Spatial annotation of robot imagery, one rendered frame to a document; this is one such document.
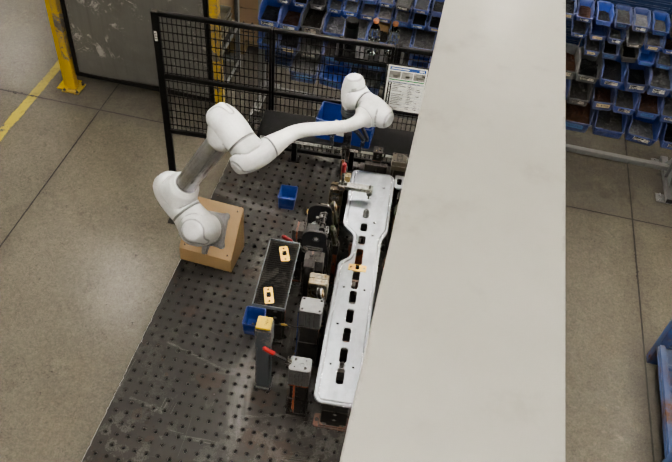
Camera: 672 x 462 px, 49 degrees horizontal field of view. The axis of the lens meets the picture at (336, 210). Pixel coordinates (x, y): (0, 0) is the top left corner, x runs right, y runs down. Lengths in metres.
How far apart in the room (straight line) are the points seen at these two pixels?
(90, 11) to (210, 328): 2.83
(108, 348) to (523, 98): 4.09
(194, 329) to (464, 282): 3.28
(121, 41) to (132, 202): 1.23
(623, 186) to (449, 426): 5.59
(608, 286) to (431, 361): 4.82
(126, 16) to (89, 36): 0.40
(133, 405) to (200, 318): 0.52
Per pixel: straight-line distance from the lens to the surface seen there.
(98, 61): 5.87
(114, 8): 5.52
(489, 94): 0.41
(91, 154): 5.53
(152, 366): 3.48
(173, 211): 3.53
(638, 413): 4.60
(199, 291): 3.69
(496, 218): 0.34
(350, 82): 3.24
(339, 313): 3.25
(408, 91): 3.96
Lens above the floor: 3.62
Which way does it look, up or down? 46 degrees down
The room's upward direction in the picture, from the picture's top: 6 degrees clockwise
